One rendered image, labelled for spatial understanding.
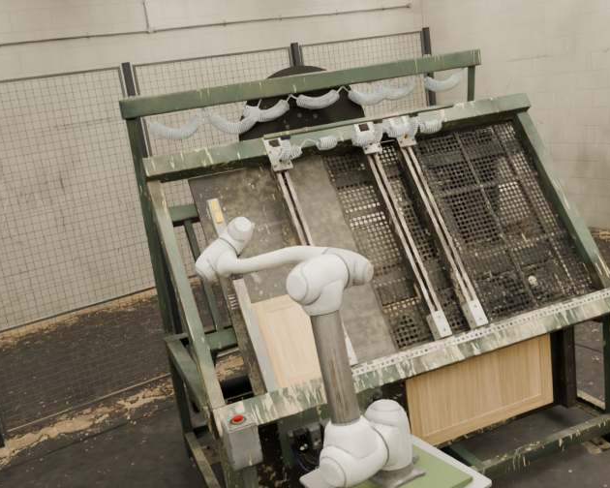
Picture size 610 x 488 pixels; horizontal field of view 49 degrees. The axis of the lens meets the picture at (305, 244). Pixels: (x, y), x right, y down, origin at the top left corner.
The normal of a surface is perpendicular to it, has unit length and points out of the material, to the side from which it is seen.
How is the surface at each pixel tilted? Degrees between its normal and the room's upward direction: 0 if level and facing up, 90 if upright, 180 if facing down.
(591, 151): 90
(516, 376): 90
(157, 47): 90
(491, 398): 90
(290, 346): 56
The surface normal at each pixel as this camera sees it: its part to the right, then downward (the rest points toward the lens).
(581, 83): -0.84, 0.24
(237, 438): 0.36, 0.18
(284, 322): 0.22, -0.40
